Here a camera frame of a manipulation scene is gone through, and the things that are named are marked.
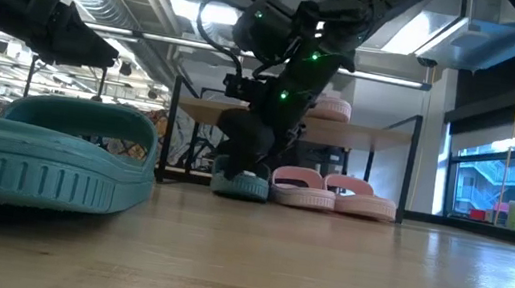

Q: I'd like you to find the red box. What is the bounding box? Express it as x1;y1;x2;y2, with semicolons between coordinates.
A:
468;207;489;224

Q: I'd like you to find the long ceiling light strip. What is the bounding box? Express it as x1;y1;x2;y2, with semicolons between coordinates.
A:
82;22;434;93

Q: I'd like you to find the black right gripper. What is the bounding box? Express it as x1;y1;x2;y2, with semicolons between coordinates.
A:
211;35;358;195

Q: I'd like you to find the rectangular silver ventilation duct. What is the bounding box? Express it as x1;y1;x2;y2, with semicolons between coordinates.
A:
379;0;515;79

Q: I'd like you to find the black background cabinet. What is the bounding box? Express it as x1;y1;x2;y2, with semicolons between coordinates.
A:
293;140;354;178

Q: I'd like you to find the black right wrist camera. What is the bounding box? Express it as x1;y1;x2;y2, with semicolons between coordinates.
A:
220;72;262;106

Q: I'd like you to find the black aluminium table frame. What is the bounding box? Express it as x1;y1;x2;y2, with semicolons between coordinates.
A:
401;208;515;248

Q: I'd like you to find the pink box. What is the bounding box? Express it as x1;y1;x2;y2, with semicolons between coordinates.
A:
492;200;512;215

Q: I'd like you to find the ceiling security camera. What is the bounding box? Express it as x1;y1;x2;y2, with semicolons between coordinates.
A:
414;56;440;70

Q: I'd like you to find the light pink slide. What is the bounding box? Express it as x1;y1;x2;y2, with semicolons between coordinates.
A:
305;92;355;125

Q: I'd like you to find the green slide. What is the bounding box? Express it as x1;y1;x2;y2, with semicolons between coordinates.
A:
0;87;166;229
208;151;275;204

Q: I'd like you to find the salmon pink slide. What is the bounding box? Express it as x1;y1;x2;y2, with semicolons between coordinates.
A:
319;172;401;224
266;162;340;213

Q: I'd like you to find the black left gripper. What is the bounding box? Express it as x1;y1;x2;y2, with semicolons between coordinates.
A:
0;0;128;75

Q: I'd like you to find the wooden shelf with black frame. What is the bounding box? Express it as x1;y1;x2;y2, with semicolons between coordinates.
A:
153;73;426;227

